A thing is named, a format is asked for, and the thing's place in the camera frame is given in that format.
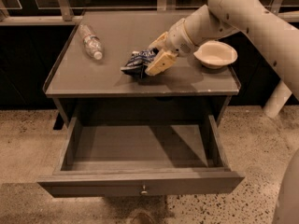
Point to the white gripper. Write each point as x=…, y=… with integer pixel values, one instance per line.
x=177, y=40

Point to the blue chip bag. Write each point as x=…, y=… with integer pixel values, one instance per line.
x=139, y=62

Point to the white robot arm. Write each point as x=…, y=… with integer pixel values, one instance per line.
x=277, y=41

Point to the open grey top drawer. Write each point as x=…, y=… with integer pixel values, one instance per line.
x=117, y=158

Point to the small metal drawer knob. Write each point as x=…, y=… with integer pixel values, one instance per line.
x=144, y=190

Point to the white paper bowl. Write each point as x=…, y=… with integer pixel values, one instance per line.
x=216, y=54

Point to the clear plastic water bottle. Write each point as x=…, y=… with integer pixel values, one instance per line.
x=91, y=42

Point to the grey wooden cabinet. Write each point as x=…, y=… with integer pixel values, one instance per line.
x=76, y=75

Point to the metal railing frame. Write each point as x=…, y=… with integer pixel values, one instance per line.
x=69, y=12

